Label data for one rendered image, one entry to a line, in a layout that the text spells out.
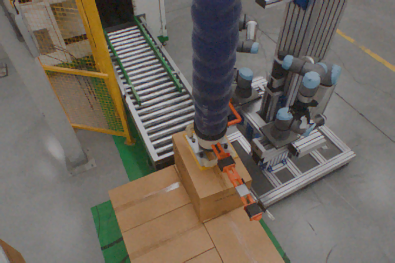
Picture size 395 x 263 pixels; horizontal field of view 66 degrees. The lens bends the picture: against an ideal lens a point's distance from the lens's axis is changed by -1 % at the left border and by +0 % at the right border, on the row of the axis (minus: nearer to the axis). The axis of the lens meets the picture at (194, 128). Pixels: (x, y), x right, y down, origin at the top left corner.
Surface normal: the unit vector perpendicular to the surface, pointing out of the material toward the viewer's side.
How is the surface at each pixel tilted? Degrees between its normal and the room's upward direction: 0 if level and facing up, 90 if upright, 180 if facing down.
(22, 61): 90
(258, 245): 0
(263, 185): 0
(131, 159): 0
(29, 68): 90
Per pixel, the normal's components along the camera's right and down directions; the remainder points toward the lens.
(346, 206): -0.01, -0.64
